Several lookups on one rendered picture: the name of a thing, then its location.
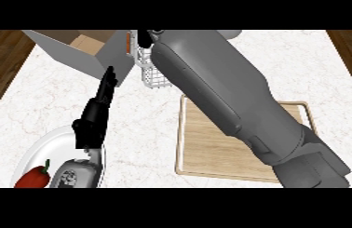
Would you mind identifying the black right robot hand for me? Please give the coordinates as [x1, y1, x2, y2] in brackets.
[136, 29, 166, 49]

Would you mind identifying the wooden tray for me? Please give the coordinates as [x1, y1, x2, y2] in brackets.
[173, 94, 319, 184]

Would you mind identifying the grey open cardboard box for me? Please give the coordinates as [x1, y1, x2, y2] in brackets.
[21, 29, 137, 88]

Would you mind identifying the grey round object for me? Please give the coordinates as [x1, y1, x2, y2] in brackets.
[216, 29, 244, 40]

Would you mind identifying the white round plate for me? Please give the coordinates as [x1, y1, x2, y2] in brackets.
[10, 125, 108, 189]

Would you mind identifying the red bell pepper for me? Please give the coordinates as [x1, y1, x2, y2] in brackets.
[12, 158, 52, 189]

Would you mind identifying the white wire tiered basket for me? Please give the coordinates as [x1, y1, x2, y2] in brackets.
[129, 30, 173, 89]

